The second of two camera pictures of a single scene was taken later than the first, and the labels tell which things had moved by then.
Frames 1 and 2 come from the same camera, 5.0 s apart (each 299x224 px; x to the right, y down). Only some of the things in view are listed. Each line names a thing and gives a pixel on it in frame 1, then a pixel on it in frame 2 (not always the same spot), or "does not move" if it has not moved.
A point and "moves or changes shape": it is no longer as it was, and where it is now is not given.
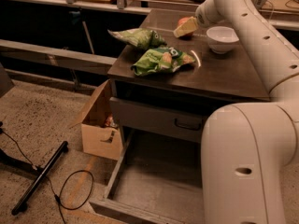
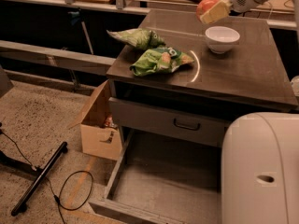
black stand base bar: (21, 205) does not move
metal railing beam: (55, 56) does not move
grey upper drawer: (161, 121) does not move
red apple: (180, 21) moves or changes shape
